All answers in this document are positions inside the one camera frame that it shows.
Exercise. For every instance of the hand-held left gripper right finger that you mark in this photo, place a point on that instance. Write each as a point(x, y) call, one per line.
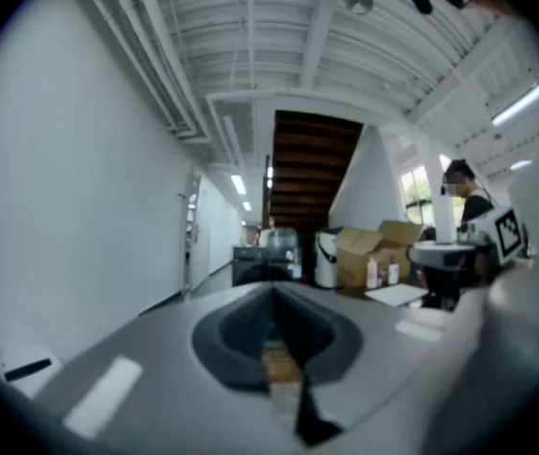
point(382, 372)

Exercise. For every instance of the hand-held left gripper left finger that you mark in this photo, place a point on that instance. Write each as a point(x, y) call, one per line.
point(155, 396)

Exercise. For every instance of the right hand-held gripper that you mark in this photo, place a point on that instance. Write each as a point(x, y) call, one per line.
point(508, 235)

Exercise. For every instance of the white door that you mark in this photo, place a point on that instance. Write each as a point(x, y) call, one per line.
point(200, 254)

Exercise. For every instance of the black washing machine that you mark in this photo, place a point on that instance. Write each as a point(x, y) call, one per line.
point(250, 256)

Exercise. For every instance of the white plastic bottle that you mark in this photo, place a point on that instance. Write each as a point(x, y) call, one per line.
point(393, 273)

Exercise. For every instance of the white rectangular board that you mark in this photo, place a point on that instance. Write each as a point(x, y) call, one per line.
point(394, 296)

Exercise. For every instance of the window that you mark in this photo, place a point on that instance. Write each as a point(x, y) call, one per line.
point(413, 192)

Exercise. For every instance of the small bottles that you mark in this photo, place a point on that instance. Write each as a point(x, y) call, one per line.
point(372, 275)

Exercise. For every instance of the brown cardboard box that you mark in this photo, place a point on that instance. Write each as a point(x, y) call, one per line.
point(359, 254)

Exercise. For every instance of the long ceiling tube light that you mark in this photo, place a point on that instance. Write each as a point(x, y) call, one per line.
point(520, 104)
point(238, 185)
point(246, 206)
point(520, 164)

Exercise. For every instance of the brown wooden staircase underside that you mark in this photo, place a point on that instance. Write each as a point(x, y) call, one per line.
point(311, 169)

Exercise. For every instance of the clear plastic container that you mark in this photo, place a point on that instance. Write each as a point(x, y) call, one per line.
point(283, 239)

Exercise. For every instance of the small white round bottle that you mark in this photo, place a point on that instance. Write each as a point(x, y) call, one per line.
point(264, 239)

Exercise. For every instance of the round grey ceiling fixture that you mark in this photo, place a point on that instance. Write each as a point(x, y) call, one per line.
point(359, 2)

